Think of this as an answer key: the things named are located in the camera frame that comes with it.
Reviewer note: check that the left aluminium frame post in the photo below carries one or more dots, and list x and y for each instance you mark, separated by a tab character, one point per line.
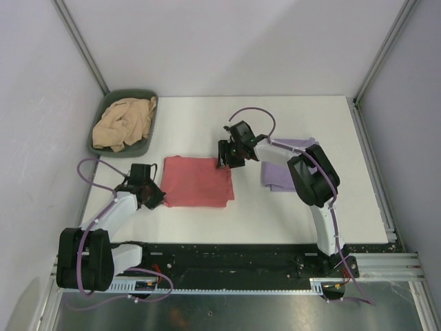
73	30

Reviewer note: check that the right aluminium frame post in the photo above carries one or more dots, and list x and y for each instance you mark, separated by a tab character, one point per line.
396	29

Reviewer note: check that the beige t shirt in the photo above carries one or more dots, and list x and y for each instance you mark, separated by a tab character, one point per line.
124	123

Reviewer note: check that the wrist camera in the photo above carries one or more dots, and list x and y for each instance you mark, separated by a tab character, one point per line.
140	172
240	133

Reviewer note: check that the lilac folded t shirt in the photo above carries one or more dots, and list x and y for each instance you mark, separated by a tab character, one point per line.
277	178

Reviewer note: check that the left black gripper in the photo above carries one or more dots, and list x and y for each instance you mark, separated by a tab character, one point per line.
158	198

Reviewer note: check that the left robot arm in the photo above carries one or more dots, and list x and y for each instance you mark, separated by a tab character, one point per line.
87	262

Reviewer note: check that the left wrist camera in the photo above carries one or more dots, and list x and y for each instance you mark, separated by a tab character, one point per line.
140	172

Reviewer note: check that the aluminium frame post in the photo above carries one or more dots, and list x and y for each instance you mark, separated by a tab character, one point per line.
396	29
73	30

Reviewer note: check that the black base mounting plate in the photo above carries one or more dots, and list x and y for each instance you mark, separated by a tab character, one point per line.
253	267

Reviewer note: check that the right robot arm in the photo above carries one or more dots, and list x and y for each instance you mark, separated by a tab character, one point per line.
315	179

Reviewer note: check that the pink t shirt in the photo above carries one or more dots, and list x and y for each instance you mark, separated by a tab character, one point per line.
196	182

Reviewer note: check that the dark green plastic bin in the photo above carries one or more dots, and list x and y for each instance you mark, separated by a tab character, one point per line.
140	147

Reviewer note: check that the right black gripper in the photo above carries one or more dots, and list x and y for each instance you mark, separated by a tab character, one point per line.
224	147

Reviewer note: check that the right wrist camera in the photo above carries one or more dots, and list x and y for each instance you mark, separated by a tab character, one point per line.
240	133

